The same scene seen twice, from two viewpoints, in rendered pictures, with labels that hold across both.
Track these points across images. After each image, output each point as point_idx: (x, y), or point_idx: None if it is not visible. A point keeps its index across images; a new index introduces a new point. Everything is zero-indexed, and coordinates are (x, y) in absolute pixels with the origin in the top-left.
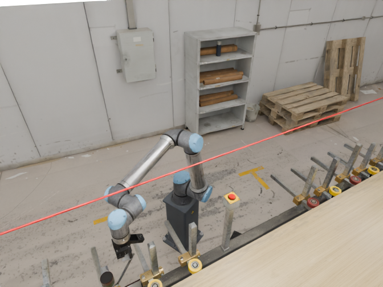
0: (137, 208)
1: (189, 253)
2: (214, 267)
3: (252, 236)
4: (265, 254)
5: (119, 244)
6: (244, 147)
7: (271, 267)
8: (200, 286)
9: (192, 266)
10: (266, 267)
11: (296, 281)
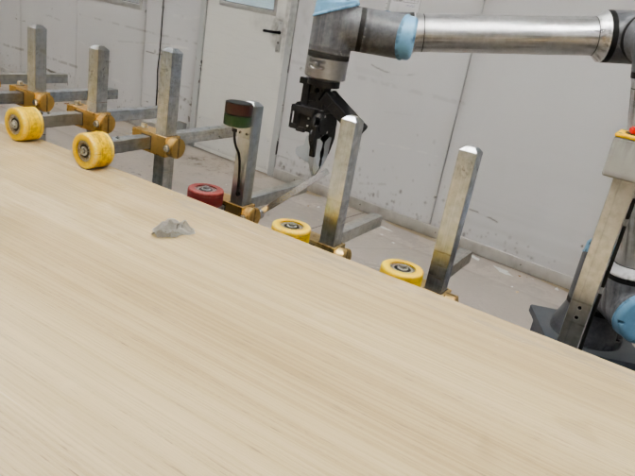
0: (386, 21)
1: None
2: (433, 298)
3: None
4: (624, 400)
5: (307, 73)
6: None
7: (596, 419)
8: (357, 281)
9: (392, 264)
10: (577, 405)
11: None
